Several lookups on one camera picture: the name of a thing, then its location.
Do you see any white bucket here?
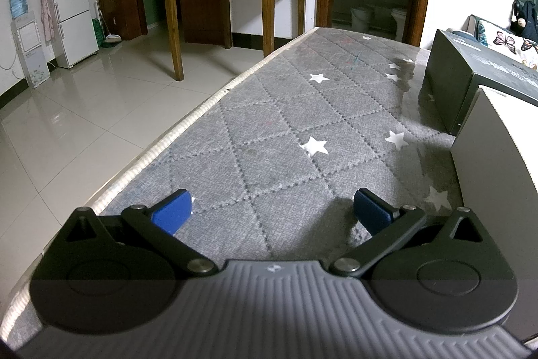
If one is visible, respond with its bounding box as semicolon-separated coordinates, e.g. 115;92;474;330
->
351;7;375;32

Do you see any grey star quilted desktop cover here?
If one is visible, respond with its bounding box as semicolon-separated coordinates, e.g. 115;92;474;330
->
0;27;538;343

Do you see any white broom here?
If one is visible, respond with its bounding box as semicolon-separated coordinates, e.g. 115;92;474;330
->
98;0;122;48

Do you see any blue sofa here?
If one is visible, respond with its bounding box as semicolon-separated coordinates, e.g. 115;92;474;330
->
448;16;538;69

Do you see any dark backpack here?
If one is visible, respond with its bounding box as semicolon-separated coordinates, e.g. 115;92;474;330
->
512;0;538;42

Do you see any blue water bottle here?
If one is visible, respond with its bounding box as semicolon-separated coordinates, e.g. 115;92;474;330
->
8;0;29;20

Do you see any white toilet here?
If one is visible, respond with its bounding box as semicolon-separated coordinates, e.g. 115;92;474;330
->
391;8;408;42

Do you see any grey printed box lid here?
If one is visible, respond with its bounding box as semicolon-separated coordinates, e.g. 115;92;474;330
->
422;29;538;137

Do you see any white cardboard box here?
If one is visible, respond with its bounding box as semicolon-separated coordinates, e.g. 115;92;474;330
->
450;87;538;288

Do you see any white water dispenser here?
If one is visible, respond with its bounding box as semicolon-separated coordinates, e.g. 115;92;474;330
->
10;19;51;88

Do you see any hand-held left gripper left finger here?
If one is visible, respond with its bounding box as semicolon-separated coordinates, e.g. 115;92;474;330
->
63;188;217;276

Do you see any pink apron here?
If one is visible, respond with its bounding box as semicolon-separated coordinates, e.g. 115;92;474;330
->
39;0;55;44

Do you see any butterfly print blanket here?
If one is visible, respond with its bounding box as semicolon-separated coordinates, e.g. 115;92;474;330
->
475;19;538;69

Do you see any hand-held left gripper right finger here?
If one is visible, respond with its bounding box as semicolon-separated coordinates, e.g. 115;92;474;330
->
331;188;492;278

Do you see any white refrigerator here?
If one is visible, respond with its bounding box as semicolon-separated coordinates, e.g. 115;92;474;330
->
40;0;99;69

